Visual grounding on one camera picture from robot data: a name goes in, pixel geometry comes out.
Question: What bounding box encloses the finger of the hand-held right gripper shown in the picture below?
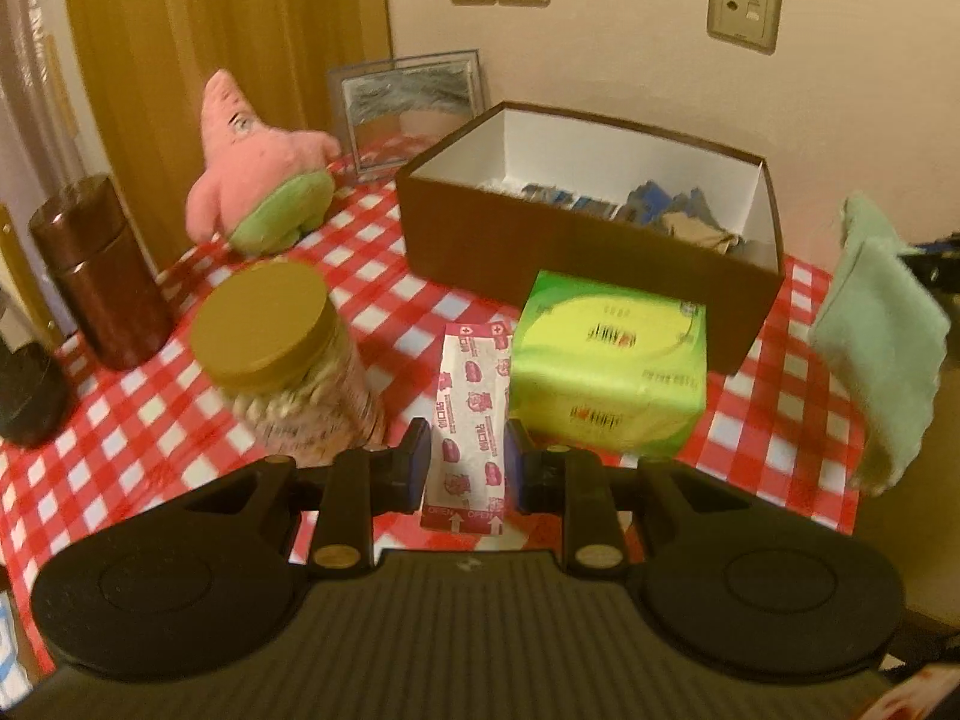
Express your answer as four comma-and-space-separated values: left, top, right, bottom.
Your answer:
907, 238, 960, 286

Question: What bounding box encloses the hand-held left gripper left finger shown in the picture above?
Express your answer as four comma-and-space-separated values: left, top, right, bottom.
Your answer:
184, 418, 433, 578

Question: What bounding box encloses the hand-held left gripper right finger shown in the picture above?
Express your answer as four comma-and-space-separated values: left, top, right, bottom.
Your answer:
504, 418, 758, 577

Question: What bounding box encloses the pink printed bandage strip packet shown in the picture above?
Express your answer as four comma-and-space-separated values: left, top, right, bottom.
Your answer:
420, 321, 515, 537

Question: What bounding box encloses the green microfiber cloth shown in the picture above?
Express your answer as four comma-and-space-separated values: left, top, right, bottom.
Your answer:
808, 193, 950, 497

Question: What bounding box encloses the brown cardboard box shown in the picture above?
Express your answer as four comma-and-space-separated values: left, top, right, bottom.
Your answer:
395, 100, 786, 376

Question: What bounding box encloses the beige stocking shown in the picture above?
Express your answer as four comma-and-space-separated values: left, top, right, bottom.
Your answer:
658, 211, 743, 256

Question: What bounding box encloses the blue sock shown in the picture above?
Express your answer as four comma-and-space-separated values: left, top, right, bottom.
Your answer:
626, 180, 725, 230

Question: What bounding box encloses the green tissue pack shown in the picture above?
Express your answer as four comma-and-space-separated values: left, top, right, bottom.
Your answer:
508, 268, 710, 458

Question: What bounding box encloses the nut jar with gold lid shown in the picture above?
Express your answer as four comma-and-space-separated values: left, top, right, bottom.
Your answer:
189, 261, 387, 466

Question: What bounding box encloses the red white checkered tablecloth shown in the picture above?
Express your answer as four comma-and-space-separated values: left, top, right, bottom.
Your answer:
0, 146, 871, 586

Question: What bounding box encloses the pink starfish plush toy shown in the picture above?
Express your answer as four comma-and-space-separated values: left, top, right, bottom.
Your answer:
185, 69, 340, 254

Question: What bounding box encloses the brown metal canister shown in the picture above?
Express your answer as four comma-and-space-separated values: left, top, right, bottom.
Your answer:
28, 174, 175, 371

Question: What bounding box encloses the glass jar with black base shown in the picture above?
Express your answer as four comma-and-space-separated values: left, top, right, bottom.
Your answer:
0, 292, 76, 447

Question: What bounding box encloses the blue white patterned cloth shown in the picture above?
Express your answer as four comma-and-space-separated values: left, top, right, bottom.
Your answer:
0, 589, 35, 695

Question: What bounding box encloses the wooden door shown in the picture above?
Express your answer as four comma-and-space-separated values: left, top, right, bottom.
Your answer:
60, 0, 395, 271

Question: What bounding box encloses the sheer curtain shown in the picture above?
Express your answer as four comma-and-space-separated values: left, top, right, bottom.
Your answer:
0, 0, 98, 241

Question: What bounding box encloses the beige wall panel socket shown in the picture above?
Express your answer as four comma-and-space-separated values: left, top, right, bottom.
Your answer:
707, 0, 783, 55

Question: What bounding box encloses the silver picture frame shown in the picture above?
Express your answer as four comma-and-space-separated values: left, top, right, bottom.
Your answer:
328, 49, 482, 182

